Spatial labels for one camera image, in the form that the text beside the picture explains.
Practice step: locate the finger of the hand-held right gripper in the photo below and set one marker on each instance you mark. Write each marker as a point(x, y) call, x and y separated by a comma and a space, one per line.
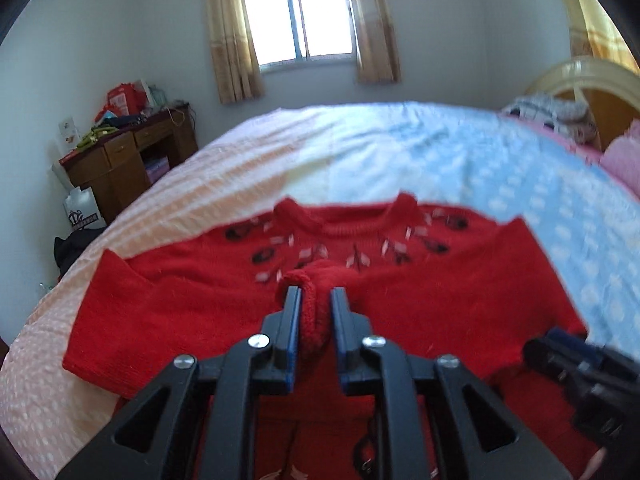
point(560, 355)

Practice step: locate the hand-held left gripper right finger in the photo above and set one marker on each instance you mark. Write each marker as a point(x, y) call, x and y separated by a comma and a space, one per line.
point(338, 325)

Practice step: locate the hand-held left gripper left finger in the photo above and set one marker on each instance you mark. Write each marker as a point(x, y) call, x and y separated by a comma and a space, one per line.
point(295, 321)

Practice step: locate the red knitted sweater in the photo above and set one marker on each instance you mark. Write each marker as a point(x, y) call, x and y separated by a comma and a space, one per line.
point(200, 300)

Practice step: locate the pink and blue bed sheet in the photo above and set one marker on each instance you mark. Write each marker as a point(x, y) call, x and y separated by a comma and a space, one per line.
point(350, 150)

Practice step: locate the pink fluffy blanket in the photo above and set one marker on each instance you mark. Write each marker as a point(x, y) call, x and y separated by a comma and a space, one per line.
point(625, 160)

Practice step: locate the dark cloth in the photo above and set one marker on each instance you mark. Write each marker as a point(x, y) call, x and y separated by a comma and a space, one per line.
point(72, 255)

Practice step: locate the brown wooden desk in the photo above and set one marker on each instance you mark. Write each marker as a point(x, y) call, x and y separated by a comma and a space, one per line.
point(120, 160)

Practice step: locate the folded printed blanket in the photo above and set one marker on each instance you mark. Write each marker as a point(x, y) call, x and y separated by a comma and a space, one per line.
point(555, 112)

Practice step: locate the bunch of bananas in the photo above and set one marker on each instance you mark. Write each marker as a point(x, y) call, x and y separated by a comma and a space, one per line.
point(97, 136)

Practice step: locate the red bag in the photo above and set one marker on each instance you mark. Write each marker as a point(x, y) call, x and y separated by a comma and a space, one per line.
point(122, 100)

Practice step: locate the cream bed headboard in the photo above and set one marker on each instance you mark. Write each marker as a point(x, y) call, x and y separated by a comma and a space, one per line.
point(595, 72)

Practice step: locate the beige curtain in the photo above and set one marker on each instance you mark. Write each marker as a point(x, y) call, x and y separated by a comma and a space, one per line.
point(377, 25)
point(232, 35)

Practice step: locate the window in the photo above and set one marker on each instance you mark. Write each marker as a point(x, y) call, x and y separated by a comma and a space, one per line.
point(300, 15)

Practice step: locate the yellow patterned curtain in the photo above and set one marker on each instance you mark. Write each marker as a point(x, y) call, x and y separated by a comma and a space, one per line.
point(595, 25)

